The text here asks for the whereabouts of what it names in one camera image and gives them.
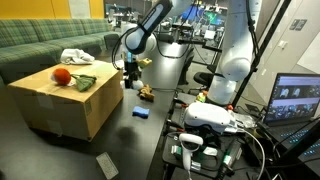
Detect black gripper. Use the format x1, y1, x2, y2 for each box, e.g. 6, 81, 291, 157
124, 62, 141, 89

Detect small white cloth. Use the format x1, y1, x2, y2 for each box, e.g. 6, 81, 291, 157
132, 80, 144, 90

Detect brown moose doll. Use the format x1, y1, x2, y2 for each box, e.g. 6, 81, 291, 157
138, 84, 155, 102

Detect blue sponge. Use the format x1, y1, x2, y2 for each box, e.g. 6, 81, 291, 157
132, 106, 150, 119

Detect large white towel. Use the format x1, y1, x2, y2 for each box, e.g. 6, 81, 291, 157
60, 49, 95, 64

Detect orange carrot plush green leaves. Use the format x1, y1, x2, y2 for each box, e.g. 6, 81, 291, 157
51, 68, 97, 92

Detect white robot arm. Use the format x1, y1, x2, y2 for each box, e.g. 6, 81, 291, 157
124, 0, 262, 105

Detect large cardboard box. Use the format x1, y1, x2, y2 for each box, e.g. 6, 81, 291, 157
8, 60, 123, 141

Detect white VR controller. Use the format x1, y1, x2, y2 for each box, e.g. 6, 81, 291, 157
179, 133, 203, 171

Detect white VR headset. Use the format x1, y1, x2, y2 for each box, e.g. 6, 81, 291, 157
183, 102, 237, 133

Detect green plaid sofa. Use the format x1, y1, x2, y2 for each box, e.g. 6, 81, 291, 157
0, 19, 114, 84

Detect open laptop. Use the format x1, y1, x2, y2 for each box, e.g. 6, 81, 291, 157
257, 73, 320, 168

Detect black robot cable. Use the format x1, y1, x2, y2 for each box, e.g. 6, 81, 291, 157
111, 29, 134, 71

